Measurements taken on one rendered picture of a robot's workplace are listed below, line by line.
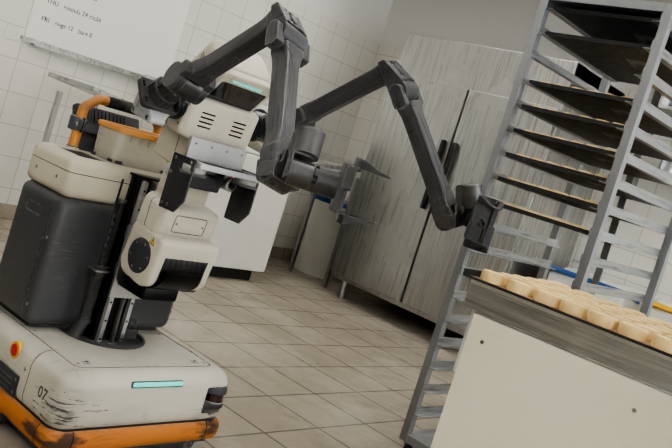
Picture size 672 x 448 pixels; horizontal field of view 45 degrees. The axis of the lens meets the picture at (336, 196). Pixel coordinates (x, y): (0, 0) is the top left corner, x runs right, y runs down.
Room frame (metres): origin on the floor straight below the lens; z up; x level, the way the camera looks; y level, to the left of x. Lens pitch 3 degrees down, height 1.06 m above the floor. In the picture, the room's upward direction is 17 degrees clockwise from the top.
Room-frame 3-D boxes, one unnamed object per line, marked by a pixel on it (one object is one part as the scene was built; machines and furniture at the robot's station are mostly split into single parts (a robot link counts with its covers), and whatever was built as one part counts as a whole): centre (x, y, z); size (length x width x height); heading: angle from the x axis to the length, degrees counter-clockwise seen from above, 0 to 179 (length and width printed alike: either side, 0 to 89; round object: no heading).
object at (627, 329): (1.40, -0.56, 0.91); 0.05 x 0.05 x 0.02
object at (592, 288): (2.88, -1.02, 0.87); 0.64 x 0.03 x 0.03; 137
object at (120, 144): (2.62, 0.67, 0.87); 0.23 x 0.15 x 0.11; 140
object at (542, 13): (2.94, -0.51, 0.97); 0.03 x 0.03 x 1.70; 47
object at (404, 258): (5.95, -0.92, 1.02); 1.40 x 0.91 x 2.05; 49
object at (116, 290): (2.49, 0.42, 0.55); 0.28 x 0.27 x 0.25; 140
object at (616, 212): (2.88, -1.02, 1.14); 0.64 x 0.03 x 0.03; 137
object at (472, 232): (2.16, -0.38, 0.99); 0.07 x 0.07 x 0.10; 5
